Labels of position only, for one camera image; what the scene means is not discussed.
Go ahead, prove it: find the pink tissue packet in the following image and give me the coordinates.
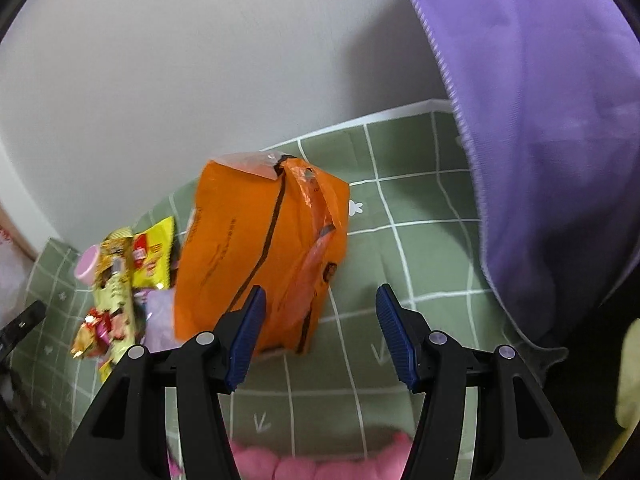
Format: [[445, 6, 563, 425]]
[[145, 289, 177, 352]]

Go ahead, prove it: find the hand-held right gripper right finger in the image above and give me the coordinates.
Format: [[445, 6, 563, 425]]
[[376, 284, 586, 480]]

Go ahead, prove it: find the purple cloth cover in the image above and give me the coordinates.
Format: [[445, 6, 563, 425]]
[[390, 0, 640, 348]]

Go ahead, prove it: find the gold snack wrapper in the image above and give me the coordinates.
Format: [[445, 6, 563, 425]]
[[70, 227, 146, 381]]

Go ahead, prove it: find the pink fluffy blanket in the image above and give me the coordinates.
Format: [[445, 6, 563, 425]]
[[167, 427, 416, 480]]

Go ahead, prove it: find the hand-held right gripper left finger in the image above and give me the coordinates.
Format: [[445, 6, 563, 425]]
[[54, 285, 267, 480]]

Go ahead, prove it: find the small pink cup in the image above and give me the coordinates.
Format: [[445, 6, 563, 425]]
[[74, 245, 103, 283]]

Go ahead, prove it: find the green checked mat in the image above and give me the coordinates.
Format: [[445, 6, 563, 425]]
[[10, 100, 541, 461]]

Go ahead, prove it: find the orange plastic bag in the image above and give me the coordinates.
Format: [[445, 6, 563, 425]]
[[172, 152, 351, 356]]

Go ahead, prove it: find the pale yellow bin bag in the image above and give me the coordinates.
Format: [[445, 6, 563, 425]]
[[615, 317, 640, 428]]

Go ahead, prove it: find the white printed plastic bag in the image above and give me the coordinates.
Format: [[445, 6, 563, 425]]
[[0, 200, 38, 301]]

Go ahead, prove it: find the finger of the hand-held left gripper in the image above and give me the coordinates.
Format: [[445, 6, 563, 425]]
[[0, 300, 46, 361]]

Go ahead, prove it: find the yellow snack packet red label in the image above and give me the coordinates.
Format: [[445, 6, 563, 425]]
[[131, 216, 176, 291]]

